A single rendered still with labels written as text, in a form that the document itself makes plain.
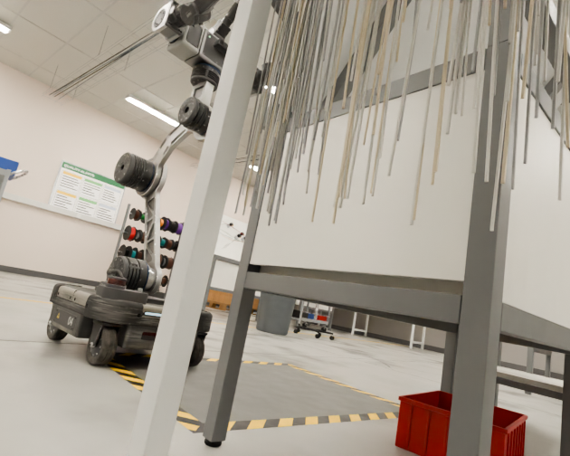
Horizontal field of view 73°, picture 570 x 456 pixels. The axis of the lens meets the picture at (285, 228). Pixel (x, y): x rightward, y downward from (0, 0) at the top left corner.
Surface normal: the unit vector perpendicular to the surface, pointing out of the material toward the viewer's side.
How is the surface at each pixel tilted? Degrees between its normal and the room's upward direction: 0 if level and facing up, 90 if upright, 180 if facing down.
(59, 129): 90
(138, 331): 90
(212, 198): 90
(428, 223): 90
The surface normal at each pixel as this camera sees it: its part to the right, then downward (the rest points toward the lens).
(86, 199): 0.74, 0.01
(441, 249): -0.73, -0.27
